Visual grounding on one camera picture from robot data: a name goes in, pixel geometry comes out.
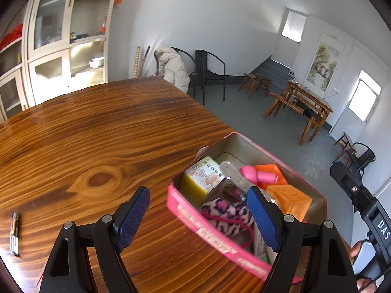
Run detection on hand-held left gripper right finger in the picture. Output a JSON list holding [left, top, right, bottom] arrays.
[[246, 186, 359, 293]]

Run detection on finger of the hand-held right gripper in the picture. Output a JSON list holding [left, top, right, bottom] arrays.
[[330, 161, 371, 212]]

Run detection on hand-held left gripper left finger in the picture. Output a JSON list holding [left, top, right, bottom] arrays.
[[38, 186, 152, 293]]

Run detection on pink patterned fabric pouch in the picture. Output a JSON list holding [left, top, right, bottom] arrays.
[[198, 197, 255, 248]]

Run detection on pink tin box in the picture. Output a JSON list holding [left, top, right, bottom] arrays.
[[166, 132, 328, 283]]

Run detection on dark stick with gold bands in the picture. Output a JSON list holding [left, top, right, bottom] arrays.
[[9, 211, 21, 257]]

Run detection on beige cabinet with red items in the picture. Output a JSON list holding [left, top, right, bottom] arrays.
[[0, 0, 34, 123]]

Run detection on person's right hand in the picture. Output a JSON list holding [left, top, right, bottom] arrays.
[[350, 241, 379, 292]]

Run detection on black metal armchair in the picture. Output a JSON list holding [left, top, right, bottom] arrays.
[[334, 142, 376, 178]]

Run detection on small wooden stool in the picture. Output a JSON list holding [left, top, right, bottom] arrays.
[[333, 131, 358, 159]]

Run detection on pink plastic toy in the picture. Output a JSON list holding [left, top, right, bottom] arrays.
[[240, 165, 278, 187]]

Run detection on clear plastic bottle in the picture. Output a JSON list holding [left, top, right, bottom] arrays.
[[218, 160, 255, 197]]

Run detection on yellow medicine box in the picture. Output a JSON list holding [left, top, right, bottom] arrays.
[[180, 156, 227, 200]]

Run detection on large door window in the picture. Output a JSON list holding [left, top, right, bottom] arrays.
[[348, 70, 382, 123]]

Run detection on wooden side table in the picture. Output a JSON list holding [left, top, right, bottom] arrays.
[[282, 80, 333, 119]]

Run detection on wooden bench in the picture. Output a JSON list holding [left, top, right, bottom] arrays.
[[262, 91, 329, 145]]

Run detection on hanging scroll painting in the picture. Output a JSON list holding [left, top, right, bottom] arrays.
[[305, 31, 346, 94]]

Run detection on grey stairs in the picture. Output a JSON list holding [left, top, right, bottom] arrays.
[[247, 55, 294, 87]]

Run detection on bamboo stick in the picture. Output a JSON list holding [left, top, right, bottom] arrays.
[[133, 46, 141, 79]]

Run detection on beige padded coat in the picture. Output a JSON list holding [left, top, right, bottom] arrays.
[[154, 47, 190, 94]]

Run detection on dark wooden stick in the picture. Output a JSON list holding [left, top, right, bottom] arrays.
[[140, 46, 151, 78]]

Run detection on black wicker chair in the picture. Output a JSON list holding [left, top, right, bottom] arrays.
[[189, 49, 227, 104]]

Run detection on high door window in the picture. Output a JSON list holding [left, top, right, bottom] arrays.
[[281, 8, 307, 43]]

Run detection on beige cabinet with bowl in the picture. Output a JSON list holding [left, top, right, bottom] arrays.
[[23, 0, 123, 106]]

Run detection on black chair with coat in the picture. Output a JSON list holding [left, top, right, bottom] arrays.
[[153, 47, 196, 98]]

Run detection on red packets pile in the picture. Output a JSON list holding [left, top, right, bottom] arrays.
[[0, 23, 24, 49]]

